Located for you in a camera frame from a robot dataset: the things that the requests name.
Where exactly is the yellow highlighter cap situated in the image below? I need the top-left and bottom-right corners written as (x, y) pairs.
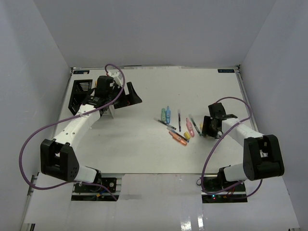
top-left (184, 131), bottom-right (191, 140)

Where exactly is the black gel pen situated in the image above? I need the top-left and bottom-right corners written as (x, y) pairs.
top-left (154, 117), bottom-right (176, 130)

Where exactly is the white slotted organizer box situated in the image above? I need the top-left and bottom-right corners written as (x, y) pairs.
top-left (100, 105), bottom-right (115, 118)

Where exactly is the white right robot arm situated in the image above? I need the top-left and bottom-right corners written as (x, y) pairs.
top-left (202, 103), bottom-right (284, 192)

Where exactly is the green gel pen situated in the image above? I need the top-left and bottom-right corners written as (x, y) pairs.
top-left (189, 114), bottom-right (202, 136)

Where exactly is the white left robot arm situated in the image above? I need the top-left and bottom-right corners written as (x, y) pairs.
top-left (40, 75), bottom-right (142, 192)

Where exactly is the orange highlighter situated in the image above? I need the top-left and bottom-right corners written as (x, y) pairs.
top-left (169, 131), bottom-right (188, 146)

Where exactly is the blue gel pen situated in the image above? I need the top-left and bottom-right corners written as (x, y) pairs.
top-left (167, 127), bottom-right (189, 142)

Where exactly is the pink highlighter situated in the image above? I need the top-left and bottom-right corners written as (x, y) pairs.
top-left (186, 118), bottom-right (195, 137)

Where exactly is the blue uncapped highlighter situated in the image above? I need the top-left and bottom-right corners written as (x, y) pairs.
top-left (166, 106), bottom-right (171, 124)

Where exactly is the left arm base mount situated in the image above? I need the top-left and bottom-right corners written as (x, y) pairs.
top-left (71, 177), bottom-right (121, 202)

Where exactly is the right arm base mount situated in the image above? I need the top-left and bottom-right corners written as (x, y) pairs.
top-left (201, 175), bottom-right (248, 204)

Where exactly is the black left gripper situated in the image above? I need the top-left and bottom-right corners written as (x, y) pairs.
top-left (107, 82), bottom-right (142, 109)

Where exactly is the green capped highlighter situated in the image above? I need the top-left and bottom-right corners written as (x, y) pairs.
top-left (161, 108), bottom-right (166, 122)

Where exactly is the purple gel pen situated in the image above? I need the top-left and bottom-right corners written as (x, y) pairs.
top-left (178, 109), bottom-right (181, 132)

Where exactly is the black slotted organizer box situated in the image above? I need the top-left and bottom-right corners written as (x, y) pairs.
top-left (68, 79), bottom-right (92, 116)

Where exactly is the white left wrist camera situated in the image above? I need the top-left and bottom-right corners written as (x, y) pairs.
top-left (107, 71), bottom-right (123, 86)

